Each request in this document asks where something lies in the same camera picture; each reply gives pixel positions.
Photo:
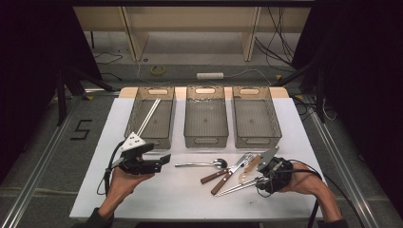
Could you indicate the black metal stand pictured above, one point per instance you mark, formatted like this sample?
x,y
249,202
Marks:
x,y
320,104
61,101

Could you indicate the person's right hand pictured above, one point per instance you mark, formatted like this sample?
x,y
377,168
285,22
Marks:
x,y
301,182

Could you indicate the pair of metal chopsticks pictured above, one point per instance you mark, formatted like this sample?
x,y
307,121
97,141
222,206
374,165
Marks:
x,y
148,115

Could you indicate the beige wooden desk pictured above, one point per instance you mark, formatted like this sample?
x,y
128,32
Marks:
x,y
190,19

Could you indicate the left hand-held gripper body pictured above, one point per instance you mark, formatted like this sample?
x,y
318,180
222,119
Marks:
x,y
133,141

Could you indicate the black curtain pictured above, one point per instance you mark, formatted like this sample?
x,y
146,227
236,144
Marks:
x,y
364,79
25,79

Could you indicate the transparent grey plastic bin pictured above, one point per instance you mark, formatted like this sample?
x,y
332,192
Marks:
x,y
139,117
206,126
253,120

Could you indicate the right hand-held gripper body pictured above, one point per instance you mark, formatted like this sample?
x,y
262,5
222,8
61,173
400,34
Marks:
x,y
267,156

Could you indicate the long aluminium floor rail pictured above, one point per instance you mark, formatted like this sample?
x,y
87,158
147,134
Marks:
x,y
352,190
27,190

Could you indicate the long metal spoon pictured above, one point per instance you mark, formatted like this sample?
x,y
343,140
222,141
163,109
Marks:
x,y
220,163

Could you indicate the white table mat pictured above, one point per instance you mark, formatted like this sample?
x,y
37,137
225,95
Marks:
x,y
190,202

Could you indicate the person's left hand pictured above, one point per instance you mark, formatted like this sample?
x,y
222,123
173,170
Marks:
x,y
122,186

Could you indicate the white power strip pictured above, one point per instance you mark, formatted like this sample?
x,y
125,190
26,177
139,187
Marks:
x,y
209,76

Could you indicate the yellow tape roll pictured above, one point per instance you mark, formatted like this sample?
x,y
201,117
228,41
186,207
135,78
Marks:
x,y
157,67

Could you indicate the short aluminium floor rail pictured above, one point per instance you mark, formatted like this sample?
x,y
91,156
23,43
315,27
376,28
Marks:
x,y
101,91

